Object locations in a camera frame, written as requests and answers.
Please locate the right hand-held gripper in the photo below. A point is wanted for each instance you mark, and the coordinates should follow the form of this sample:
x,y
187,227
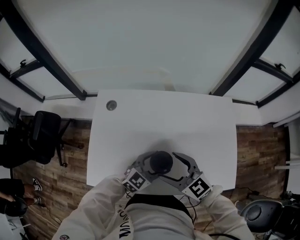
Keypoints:
x,y
198,187

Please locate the person's white hoodie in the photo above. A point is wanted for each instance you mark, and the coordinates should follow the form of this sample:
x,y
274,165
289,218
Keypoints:
x,y
159,222

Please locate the person's black trousers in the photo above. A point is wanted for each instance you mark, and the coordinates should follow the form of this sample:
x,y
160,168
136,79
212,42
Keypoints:
x,y
154,199

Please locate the round grey table grommet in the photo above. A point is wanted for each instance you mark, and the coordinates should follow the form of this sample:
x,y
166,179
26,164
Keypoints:
x,y
111,105

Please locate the person's right forearm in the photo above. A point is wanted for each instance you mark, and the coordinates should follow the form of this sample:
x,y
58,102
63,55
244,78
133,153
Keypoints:
x,y
220,206

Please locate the person's left forearm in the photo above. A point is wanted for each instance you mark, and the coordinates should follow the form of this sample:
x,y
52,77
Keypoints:
x,y
105,194

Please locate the small white side table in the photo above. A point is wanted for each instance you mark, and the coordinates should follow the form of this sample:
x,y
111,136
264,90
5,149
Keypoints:
x,y
7,227
287,165

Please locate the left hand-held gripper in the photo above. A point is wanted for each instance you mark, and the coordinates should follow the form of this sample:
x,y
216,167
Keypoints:
x,y
136,180

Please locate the black office chair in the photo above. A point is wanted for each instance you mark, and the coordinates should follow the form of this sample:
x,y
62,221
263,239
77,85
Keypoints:
x,y
44,133

